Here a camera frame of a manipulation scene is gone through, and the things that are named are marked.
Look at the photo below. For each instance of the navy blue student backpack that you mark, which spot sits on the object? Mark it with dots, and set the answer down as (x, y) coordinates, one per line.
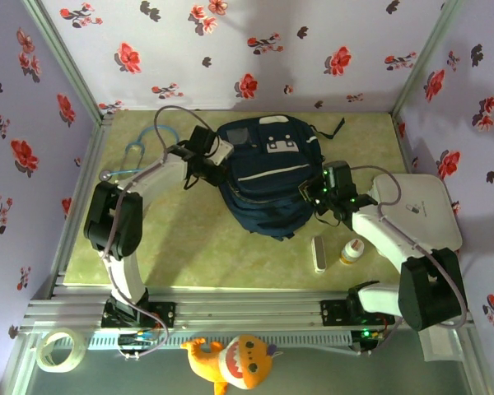
(267, 193)

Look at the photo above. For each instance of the slim white oblong case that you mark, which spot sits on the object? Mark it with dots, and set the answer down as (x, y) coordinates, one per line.
(319, 255)

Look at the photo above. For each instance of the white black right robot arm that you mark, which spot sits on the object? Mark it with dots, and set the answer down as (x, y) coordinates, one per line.
(383, 234)

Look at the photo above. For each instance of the yellow white pill bottle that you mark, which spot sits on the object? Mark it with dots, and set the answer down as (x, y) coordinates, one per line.
(351, 253)

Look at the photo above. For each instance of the white medicine kit box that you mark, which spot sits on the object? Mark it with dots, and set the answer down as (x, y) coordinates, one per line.
(432, 201)

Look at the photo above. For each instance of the light blue stethoscope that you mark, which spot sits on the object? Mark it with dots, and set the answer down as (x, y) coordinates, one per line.
(104, 176)

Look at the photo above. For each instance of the small controller circuit board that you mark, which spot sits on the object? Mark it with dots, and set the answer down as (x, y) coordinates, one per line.
(136, 339)
(368, 335)

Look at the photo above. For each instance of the orange shark plush toy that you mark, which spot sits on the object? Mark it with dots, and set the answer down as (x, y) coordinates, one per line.
(243, 362)

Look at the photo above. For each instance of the white paper pouch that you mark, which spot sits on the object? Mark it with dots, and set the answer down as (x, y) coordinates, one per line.
(440, 347)

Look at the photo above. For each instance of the clear adhesive tape roll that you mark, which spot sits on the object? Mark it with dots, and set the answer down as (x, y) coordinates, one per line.
(79, 343)

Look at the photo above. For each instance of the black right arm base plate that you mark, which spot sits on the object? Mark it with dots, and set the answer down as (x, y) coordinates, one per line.
(333, 312)

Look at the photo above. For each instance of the aluminium front frame rail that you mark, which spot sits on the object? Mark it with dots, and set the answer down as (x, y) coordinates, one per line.
(251, 312)

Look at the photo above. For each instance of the aluminium corner post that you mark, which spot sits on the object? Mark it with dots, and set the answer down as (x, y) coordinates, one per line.
(428, 53)
(61, 61)

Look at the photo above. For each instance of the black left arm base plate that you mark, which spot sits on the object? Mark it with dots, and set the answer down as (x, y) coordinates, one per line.
(164, 312)

